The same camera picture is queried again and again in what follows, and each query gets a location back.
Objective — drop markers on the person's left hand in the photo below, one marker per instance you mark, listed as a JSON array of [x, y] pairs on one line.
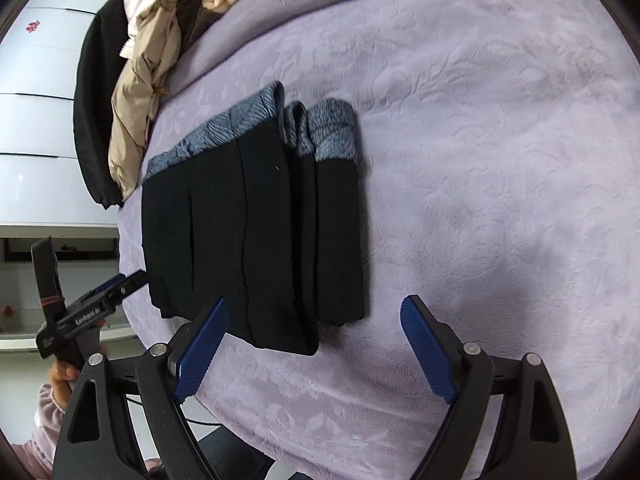
[[60, 385]]

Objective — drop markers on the beige puffer jacket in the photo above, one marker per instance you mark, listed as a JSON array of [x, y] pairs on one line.
[[140, 90]]

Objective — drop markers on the white wardrobe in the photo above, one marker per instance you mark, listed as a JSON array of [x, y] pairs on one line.
[[45, 110]]

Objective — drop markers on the black pants grey waistband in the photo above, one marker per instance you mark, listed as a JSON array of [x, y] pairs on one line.
[[220, 230]]

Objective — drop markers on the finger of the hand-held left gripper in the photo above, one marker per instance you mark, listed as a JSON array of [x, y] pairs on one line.
[[125, 287]]

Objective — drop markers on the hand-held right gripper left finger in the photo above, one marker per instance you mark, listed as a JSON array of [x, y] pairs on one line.
[[200, 355]]

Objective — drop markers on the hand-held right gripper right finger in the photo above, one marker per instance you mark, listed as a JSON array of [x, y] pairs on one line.
[[430, 355]]

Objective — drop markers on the black jacket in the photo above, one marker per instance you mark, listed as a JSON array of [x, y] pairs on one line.
[[92, 110]]

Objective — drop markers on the person's left forearm pink sleeve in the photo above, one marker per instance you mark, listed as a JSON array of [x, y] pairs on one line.
[[42, 430]]

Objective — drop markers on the lavender embossed blanket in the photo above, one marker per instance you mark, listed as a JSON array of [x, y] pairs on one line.
[[475, 185]]

